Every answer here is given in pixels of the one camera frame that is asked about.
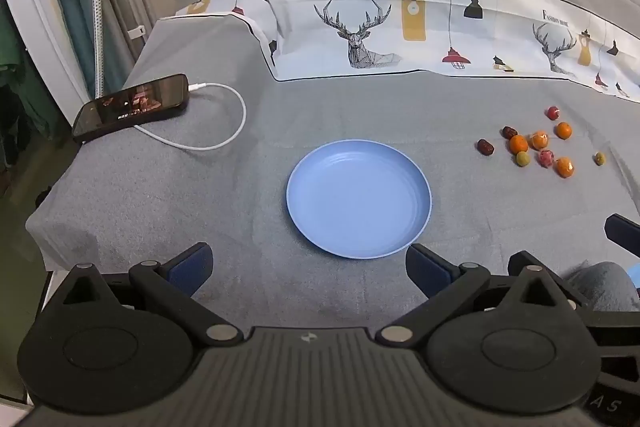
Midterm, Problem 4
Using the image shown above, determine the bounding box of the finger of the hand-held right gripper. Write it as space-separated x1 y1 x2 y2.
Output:
604 213 640 259

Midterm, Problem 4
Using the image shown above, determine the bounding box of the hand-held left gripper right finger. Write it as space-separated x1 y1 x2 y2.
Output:
375 243 581 348

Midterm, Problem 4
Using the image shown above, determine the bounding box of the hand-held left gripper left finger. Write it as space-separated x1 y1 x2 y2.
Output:
47 243 246 348

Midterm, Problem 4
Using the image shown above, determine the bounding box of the blue plastic plate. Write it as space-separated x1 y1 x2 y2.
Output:
286 139 433 261

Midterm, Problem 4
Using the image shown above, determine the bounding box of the person's knee in grey trousers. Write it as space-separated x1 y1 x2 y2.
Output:
562 261 640 313

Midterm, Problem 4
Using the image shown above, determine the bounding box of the grey bed sheet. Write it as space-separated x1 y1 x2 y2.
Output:
25 14 640 338

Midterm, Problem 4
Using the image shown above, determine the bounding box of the black smartphone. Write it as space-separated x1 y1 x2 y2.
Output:
72 74 191 144

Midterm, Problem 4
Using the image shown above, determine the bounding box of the dark green garment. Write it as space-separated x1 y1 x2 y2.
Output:
0 0 66 152

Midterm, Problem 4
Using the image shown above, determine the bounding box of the white charging cable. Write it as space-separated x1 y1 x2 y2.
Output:
134 82 248 152

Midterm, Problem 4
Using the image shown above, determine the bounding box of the metal pole with black handle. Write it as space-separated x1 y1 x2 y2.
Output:
74 0 107 100

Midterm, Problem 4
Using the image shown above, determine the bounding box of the white frame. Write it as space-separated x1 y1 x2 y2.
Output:
0 0 93 118

